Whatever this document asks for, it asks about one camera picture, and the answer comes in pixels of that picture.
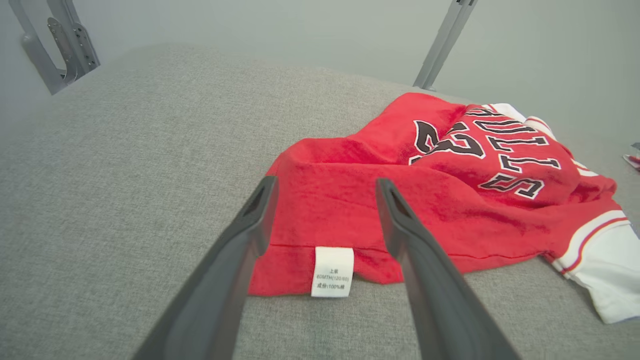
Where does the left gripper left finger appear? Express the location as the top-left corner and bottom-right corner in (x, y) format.
(132, 174), (280, 360)

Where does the grey metal stand pole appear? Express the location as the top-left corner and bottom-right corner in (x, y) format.
(412, 0), (479, 92)

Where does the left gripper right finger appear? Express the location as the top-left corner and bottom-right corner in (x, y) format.
(375, 177), (521, 360)

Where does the red jersey with white sleeves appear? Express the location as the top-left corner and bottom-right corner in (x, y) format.
(247, 92), (640, 325)

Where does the grey metal stand frame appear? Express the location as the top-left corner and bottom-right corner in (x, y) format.
(9, 0), (101, 96)

